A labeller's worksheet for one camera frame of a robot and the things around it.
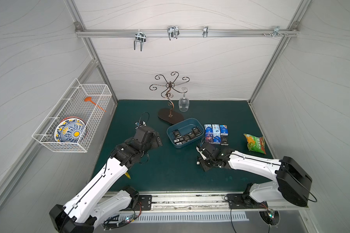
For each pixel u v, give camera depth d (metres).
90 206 0.41
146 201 0.73
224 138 0.96
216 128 1.01
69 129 0.62
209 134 0.98
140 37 0.78
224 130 1.01
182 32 0.78
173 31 0.77
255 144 0.90
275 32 0.77
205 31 0.78
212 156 0.65
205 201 0.75
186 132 1.00
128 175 0.79
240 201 0.73
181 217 0.70
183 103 0.90
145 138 0.54
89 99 0.78
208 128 1.01
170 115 1.09
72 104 0.70
